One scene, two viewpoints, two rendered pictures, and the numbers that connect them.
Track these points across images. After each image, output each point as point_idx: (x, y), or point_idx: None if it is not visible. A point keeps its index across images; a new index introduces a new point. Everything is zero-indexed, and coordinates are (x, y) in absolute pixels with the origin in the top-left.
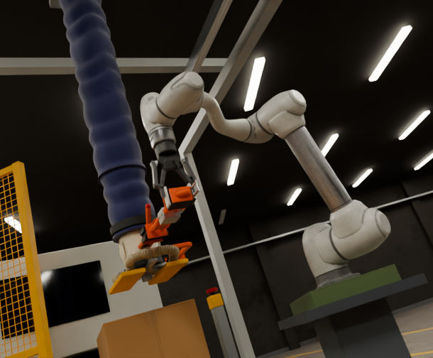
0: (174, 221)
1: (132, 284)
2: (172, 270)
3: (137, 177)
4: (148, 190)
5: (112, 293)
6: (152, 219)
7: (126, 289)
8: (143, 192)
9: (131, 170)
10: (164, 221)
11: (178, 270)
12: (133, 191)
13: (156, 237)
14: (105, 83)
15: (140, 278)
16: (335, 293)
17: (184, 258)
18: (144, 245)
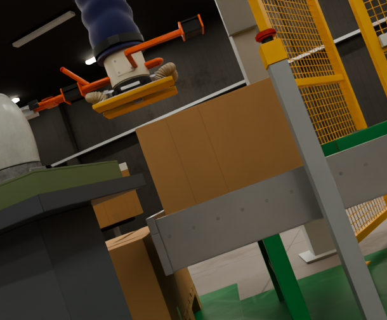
0: (30, 115)
1: (148, 100)
2: (117, 103)
3: (80, 7)
4: (89, 12)
5: (174, 94)
6: (95, 53)
7: (168, 93)
8: (87, 22)
9: (75, 2)
10: (30, 119)
11: (122, 99)
12: (85, 26)
13: (76, 96)
14: None
15: (127, 107)
16: None
17: (181, 33)
18: (102, 86)
